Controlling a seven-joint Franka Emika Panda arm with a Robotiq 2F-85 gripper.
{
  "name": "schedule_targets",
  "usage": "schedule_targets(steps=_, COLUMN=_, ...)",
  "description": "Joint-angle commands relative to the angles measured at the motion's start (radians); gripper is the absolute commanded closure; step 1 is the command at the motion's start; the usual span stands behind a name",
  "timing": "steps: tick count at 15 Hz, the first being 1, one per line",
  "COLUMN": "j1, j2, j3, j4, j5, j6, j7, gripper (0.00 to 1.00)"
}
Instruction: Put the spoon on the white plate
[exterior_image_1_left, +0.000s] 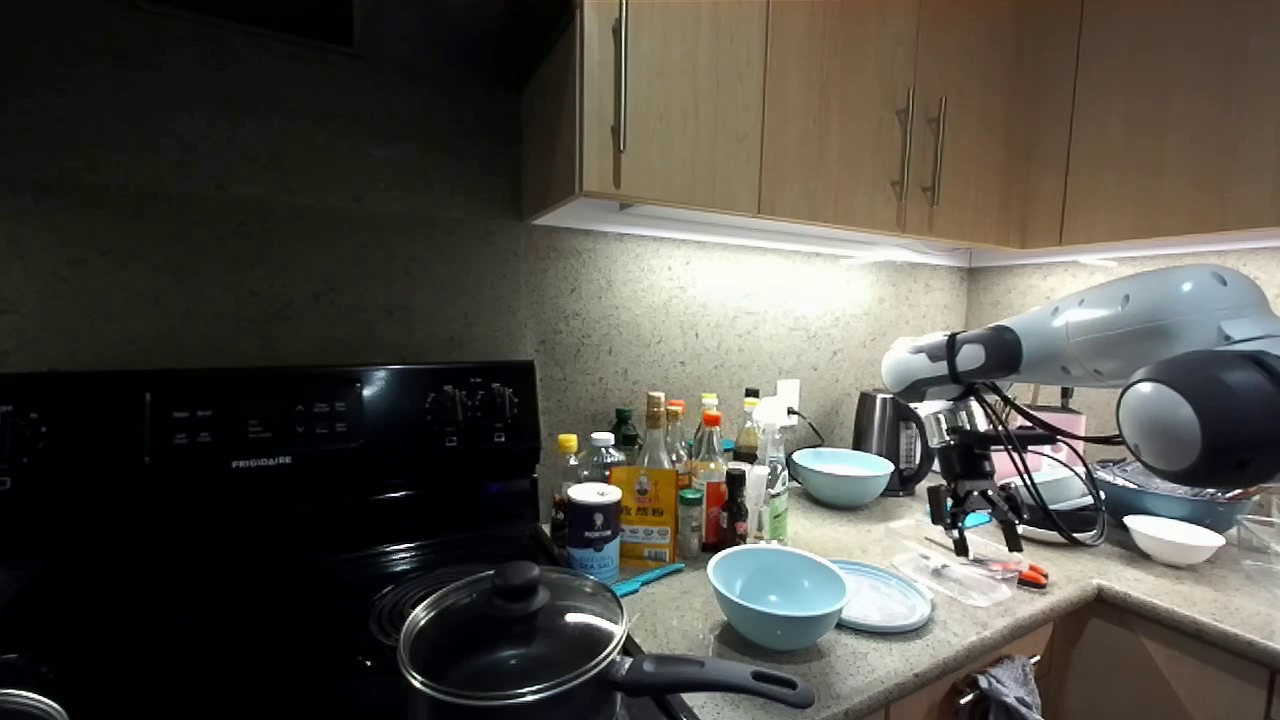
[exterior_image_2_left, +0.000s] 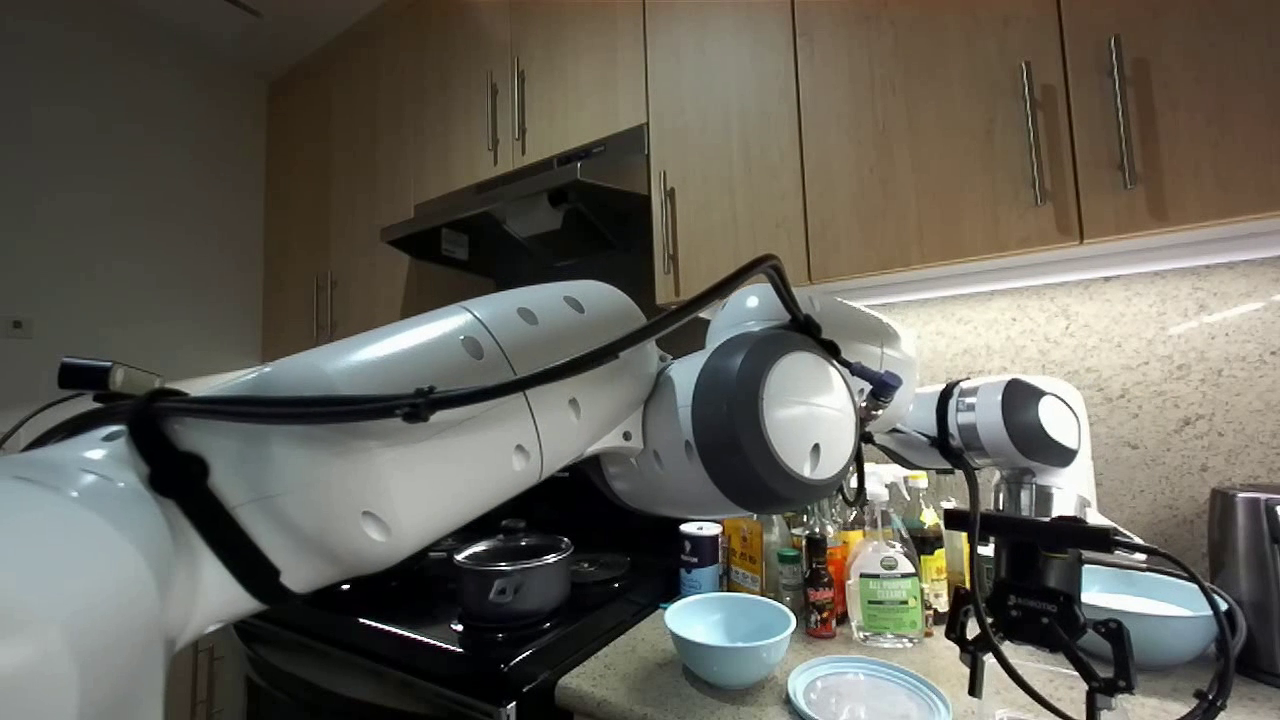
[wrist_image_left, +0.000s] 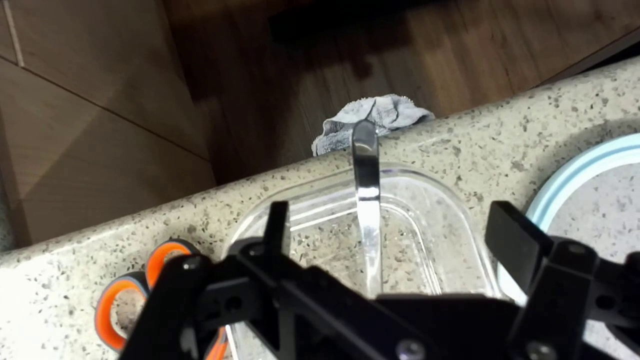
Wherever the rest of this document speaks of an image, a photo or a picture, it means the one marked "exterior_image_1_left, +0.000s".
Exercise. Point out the green label spray bottle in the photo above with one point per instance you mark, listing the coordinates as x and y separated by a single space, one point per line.
772 483

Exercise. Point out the grey hanging towel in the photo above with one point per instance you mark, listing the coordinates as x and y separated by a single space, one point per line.
1006 688

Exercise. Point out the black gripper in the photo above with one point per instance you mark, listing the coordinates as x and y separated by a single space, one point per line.
964 467

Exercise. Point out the clear bottle white cap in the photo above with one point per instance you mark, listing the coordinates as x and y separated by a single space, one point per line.
601 458

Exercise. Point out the wooden cabinets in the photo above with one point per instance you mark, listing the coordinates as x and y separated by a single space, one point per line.
826 106
1161 672

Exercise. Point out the orange capped bottle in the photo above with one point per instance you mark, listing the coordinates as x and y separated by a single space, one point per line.
678 434

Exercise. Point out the pink box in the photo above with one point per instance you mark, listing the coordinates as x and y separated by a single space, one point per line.
1055 426

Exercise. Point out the under cabinet light strip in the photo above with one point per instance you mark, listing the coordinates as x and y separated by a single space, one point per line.
746 229

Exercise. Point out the wide dark blue dish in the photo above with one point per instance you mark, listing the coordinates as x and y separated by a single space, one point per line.
1173 502

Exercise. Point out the silver electric kettle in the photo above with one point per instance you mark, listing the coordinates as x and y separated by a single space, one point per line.
891 434

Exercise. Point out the clear plastic sheet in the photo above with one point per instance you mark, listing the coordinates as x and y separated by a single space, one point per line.
932 577

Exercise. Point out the large light blue bowl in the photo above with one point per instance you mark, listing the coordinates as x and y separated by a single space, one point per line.
843 478

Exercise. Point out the small dark bottle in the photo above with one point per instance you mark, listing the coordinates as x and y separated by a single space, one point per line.
735 504

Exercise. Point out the small orange tool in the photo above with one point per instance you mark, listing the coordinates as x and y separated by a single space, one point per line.
1031 577

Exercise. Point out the small white bowl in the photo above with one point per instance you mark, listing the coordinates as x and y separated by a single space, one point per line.
1173 542

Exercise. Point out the white wall outlet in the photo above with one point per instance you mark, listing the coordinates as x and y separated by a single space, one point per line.
789 392

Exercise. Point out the black electric stove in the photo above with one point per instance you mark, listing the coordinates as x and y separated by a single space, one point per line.
265 426

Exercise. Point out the yellow label oil bottle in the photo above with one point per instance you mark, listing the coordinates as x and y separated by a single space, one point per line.
645 512

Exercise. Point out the bottle with yellow cap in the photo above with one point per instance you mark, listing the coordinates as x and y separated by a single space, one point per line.
570 467

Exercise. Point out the stack of black plates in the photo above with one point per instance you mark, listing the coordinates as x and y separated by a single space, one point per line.
1044 502

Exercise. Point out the small light blue bowl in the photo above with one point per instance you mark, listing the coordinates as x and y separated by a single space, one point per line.
778 598

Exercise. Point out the teal plastic lid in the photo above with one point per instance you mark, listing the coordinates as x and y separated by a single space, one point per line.
978 517

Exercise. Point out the dark blue salt canister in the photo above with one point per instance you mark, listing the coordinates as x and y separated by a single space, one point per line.
594 535

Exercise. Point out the red hot sauce bottle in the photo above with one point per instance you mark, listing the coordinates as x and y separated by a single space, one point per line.
713 492

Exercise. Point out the green lidded spice jar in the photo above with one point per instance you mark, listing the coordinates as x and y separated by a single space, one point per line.
690 522

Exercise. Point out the wooden lower cabinets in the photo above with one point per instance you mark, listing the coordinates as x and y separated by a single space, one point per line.
1161 672

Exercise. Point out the round white plate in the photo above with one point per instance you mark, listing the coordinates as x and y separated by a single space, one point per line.
882 602

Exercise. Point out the black saucepan glass lid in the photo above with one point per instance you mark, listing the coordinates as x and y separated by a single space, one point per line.
506 643

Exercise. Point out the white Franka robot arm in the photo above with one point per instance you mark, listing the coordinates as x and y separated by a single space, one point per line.
1134 323

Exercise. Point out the wooden upper cabinets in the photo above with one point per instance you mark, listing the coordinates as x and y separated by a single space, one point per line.
826 106

